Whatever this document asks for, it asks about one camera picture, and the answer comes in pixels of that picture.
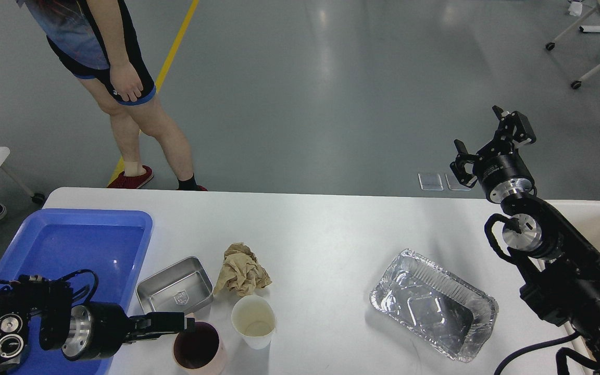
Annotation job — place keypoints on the brown paper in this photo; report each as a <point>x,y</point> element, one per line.
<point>241,272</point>

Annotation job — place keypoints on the white paper cup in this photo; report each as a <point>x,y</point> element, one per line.
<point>254,320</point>

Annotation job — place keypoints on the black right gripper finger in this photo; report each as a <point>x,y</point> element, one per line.
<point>513,132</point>
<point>458,167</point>

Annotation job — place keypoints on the person left hand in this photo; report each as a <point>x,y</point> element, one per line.
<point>126,81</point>

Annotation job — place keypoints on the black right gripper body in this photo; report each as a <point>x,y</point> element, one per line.
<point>503,175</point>

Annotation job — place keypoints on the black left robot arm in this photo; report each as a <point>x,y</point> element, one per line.
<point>51,300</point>

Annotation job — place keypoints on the stainless steel rectangular container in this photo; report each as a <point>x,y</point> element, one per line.
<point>183,287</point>

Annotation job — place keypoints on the aluminium foil tray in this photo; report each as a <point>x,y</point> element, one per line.
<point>450,314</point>

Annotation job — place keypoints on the floor plate left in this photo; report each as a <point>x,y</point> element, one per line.
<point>430,181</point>

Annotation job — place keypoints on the floor plate right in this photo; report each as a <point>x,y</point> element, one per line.
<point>453,183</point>

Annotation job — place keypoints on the person in patterned shirt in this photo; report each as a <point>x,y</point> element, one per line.
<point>88,37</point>

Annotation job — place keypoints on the blue plastic tray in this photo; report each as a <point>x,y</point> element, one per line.
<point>54,242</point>

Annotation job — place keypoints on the pink mug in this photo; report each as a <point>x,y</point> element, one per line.
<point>200,350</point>

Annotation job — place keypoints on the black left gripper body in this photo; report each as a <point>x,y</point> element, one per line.
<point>96,331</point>

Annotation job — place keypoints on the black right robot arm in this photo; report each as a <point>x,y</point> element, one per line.
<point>560,267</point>

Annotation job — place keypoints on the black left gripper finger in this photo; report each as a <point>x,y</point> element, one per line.
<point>158,324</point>

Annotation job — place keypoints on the floor plate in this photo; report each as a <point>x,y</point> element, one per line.
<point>430,181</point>
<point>453,183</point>

